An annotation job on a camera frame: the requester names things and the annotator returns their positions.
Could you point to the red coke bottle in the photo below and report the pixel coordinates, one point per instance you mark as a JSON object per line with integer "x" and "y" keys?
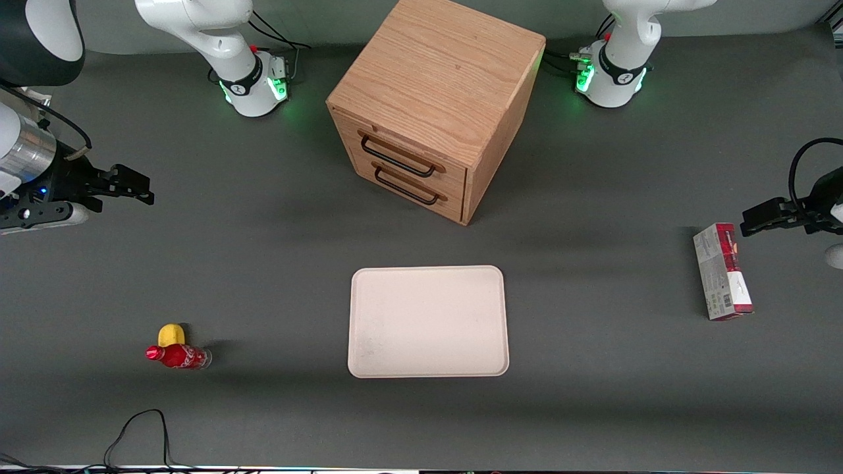
{"x": 178, "y": 356}

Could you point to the grey and red carton box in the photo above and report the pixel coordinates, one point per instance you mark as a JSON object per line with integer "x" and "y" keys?
{"x": 721, "y": 276}

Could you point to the wooden two-drawer cabinet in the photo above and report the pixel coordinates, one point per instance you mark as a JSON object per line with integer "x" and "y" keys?
{"x": 435, "y": 72}

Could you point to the yellow lemon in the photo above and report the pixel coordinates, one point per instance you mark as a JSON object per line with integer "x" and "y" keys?
{"x": 171, "y": 334}

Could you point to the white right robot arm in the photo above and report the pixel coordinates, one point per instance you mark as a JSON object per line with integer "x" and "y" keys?
{"x": 197, "y": 26}

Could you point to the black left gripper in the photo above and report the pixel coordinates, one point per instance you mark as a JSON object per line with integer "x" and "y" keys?
{"x": 818, "y": 199}

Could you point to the cream rectangular plastic tray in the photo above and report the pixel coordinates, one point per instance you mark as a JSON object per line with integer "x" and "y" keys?
{"x": 428, "y": 322}

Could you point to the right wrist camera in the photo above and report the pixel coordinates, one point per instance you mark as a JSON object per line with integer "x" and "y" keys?
{"x": 39, "y": 216}

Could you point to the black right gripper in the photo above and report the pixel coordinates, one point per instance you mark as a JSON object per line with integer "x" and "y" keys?
{"x": 64, "y": 176}

